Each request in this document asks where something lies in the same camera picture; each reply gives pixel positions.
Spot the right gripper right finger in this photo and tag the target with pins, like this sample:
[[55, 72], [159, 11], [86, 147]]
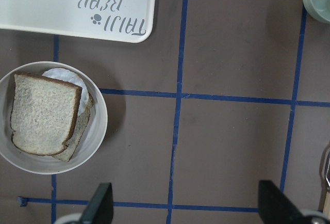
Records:
[[275, 207]]

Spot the bread slice on plate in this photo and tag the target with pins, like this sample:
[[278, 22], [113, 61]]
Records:
[[81, 124]]

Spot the white bear tray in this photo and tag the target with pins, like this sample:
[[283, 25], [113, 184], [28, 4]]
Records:
[[116, 20]]

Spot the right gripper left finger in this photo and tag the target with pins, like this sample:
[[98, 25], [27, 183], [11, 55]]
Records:
[[100, 207]]

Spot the wooden cutting board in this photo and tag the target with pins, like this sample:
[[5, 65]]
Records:
[[324, 175]]

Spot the bread slice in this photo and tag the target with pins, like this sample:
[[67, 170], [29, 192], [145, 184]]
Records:
[[81, 124], [44, 113]]

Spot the white round plate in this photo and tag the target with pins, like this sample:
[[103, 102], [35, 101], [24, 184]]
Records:
[[88, 144]]

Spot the fried egg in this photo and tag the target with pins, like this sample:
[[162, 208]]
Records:
[[71, 77]]

